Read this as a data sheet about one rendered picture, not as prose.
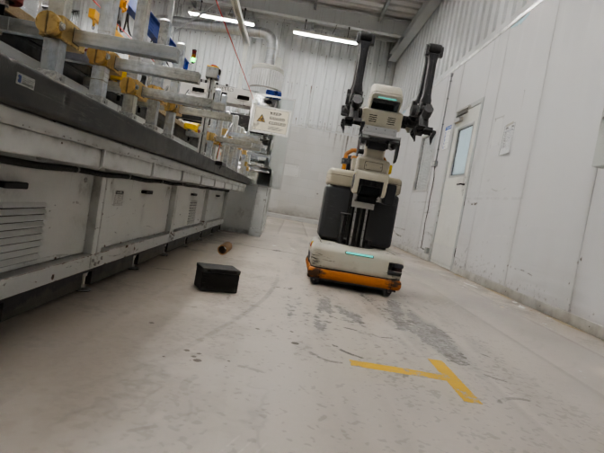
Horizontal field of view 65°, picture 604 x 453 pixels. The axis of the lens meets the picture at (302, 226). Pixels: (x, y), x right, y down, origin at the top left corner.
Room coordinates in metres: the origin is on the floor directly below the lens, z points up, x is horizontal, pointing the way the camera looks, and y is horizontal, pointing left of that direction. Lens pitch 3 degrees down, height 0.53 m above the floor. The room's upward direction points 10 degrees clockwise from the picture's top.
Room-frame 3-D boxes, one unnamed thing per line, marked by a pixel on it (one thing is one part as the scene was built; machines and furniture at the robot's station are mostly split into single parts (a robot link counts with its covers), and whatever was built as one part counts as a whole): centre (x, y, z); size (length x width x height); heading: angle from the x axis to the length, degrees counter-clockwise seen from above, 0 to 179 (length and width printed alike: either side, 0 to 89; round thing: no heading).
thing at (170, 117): (2.07, 0.65, 0.88); 0.04 x 0.04 x 0.48; 2
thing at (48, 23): (1.09, 0.62, 0.82); 0.14 x 0.06 x 0.05; 2
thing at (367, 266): (3.42, -0.40, 0.16); 0.67 x 0.64 x 0.25; 2
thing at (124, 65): (1.36, 0.58, 0.83); 0.43 x 0.03 x 0.04; 92
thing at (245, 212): (6.19, 1.32, 0.95); 1.65 x 0.70 x 1.90; 92
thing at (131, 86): (1.59, 0.63, 0.81); 0.14 x 0.06 x 0.05; 2
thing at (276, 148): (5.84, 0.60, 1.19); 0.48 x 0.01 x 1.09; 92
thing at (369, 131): (3.13, -0.40, 0.99); 0.28 x 0.16 x 0.22; 92
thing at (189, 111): (2.11, 0.60, 0.84); 0.43 x 0.03 x 0.04; 92
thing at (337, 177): (3.51, -0.39, 0.59); 0.55 x 0.34 x 0.83; 92
